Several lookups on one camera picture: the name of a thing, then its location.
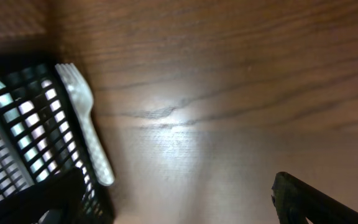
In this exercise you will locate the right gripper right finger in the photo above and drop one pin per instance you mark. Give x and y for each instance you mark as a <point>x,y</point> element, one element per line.
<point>297,202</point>

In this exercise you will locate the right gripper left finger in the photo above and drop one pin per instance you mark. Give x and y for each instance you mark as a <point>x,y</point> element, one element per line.
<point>62,192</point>

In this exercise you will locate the white plastic fork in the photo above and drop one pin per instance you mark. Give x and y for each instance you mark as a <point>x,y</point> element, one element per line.
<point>82,99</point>

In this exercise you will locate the black plastic basket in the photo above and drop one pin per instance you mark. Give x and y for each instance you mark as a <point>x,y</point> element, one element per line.
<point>52,141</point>

